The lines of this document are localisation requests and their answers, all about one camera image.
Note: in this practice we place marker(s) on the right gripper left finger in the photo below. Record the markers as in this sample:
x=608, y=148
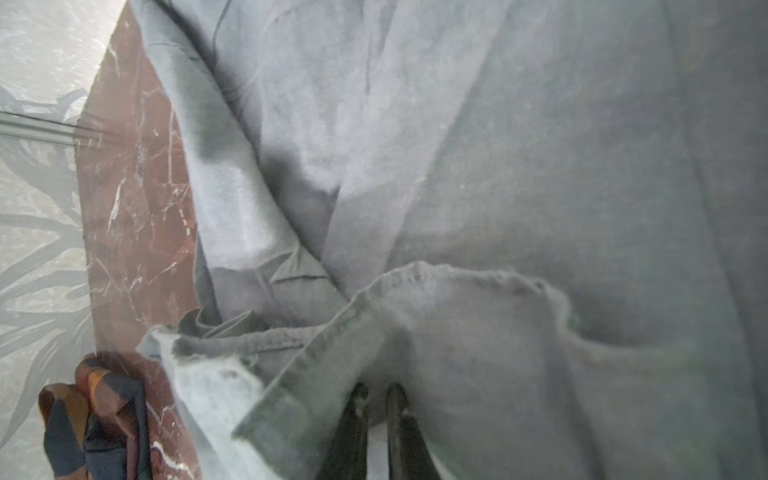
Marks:
x=346, y=458

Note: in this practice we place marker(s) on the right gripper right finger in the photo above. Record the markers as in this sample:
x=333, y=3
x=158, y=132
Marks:
x=408, y=455

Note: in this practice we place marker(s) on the grey long sleeve shirt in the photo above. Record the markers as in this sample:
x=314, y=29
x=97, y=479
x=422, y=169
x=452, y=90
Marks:
x=546, y=220

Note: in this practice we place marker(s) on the folded multicolour plaid shirt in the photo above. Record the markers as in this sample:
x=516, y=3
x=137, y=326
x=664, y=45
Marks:
x=96, y=427

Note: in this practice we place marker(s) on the aluminium cage frame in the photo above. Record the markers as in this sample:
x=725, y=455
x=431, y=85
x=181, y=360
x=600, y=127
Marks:
x=35, y=129

